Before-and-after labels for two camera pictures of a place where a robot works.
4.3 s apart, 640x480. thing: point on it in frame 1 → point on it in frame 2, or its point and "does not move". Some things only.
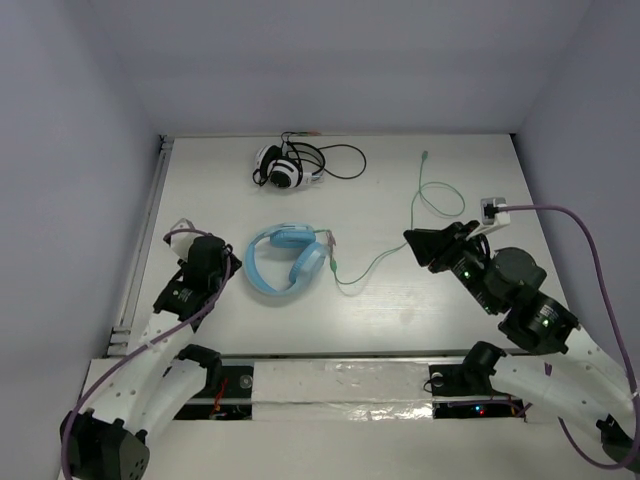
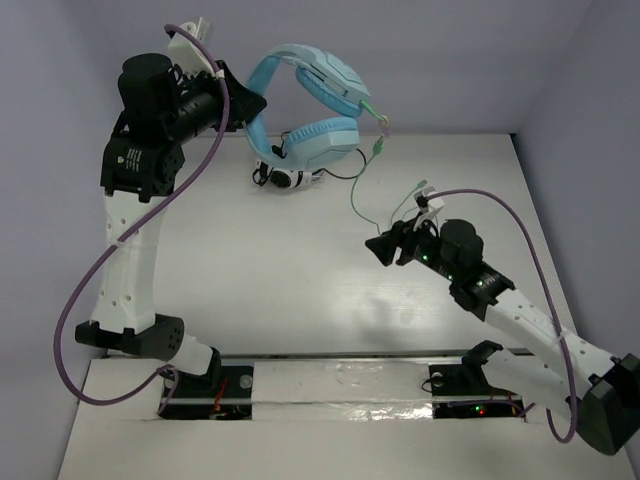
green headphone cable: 410,225 → 377,151
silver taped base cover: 342,391 does not move
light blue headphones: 306,266 → 313,144
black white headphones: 289,165 does not move
